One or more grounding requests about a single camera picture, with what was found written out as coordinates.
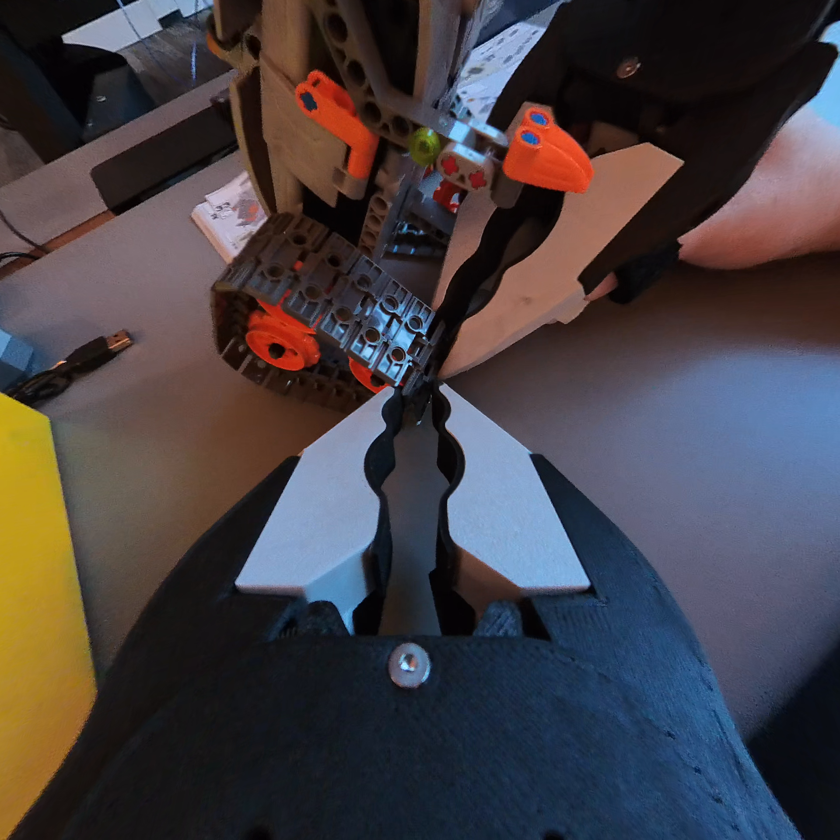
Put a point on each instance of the black office chair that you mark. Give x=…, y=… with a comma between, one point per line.
x=65, y=98

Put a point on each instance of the person's right hand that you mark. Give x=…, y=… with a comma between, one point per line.
x=735, y=243

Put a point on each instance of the grey orange tracked toy robot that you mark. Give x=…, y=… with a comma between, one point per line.
x=328, y=295

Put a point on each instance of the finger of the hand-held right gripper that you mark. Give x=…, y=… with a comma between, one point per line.
x=577, y=243
x=453, y=256

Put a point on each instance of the person's right forearm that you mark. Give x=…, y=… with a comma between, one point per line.
x=810, y=197

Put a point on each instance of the white instruction booklet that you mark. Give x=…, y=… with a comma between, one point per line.
x=226, y=220

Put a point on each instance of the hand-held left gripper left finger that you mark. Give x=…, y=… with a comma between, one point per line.
x=315, y=525

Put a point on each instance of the grey power adapter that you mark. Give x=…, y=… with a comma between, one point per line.
x=13, y=358

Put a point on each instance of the yellow plastic box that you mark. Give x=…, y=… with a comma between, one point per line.
x=33, y=590

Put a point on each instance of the grey desk with black inset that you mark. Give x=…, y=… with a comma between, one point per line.
x=46, y=190

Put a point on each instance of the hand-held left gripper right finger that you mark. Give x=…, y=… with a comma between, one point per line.
x=512, y=525

